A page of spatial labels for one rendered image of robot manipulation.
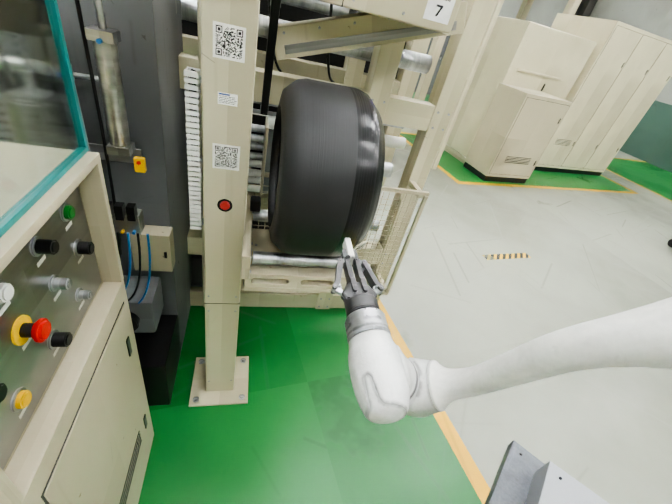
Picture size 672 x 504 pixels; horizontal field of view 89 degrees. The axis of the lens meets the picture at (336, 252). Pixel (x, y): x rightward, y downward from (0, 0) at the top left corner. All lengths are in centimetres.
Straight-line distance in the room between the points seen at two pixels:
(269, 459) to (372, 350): 118
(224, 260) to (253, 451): 90
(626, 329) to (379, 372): 36
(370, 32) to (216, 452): 178
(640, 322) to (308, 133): 75
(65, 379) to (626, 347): 99
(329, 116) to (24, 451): 93
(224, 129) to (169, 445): 133
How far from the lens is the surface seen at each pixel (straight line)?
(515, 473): 132
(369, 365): 65
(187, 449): 180
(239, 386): 191
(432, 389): 76
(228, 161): 108
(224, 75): 101
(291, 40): 139
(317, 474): 178
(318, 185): 91
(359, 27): 143
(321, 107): 98
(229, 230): 119
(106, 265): 109
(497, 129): 566
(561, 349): 61
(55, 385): 94
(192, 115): 106
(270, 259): 117
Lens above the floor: 164
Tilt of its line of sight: 35 degrees down
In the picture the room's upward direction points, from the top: 15 degrees clockwise
